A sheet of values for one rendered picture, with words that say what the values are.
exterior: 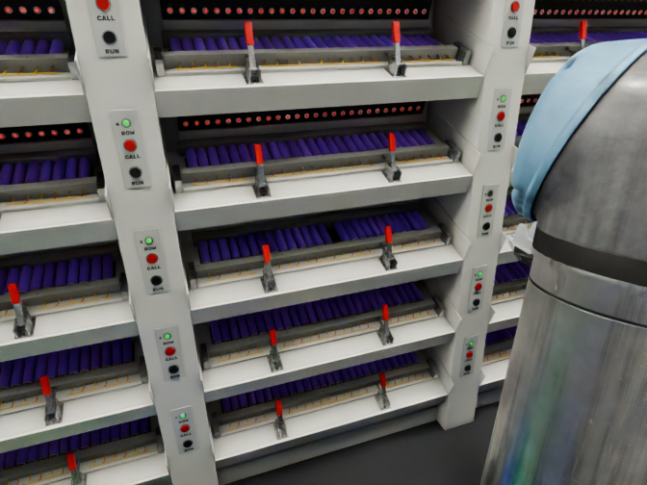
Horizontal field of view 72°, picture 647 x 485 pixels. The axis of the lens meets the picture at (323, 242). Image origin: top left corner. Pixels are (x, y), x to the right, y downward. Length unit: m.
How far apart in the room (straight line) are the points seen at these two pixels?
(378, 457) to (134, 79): 1.02
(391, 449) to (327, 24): 1.03
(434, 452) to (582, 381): 1.02
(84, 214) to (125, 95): 0.21
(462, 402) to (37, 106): 1.15
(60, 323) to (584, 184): 0.84
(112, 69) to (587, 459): 0.72
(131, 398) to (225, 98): 0.62
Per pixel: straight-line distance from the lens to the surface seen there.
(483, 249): 1.09
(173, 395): 0.99
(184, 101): 0.78
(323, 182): 0.87
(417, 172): 0.95
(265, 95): 0.79
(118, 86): 0.77
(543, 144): 0.29
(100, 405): 1.03
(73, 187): 0.87
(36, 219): 0.85
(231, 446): 1.14
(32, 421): 1.06
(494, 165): 1.02
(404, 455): 1.29
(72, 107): 0.79
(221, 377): 1.01
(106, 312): 0.92
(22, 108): 0.80
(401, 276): 1.00
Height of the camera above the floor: 0.96
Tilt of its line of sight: 23 degrees down
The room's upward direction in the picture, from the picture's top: 1 degrees counter-clockwise
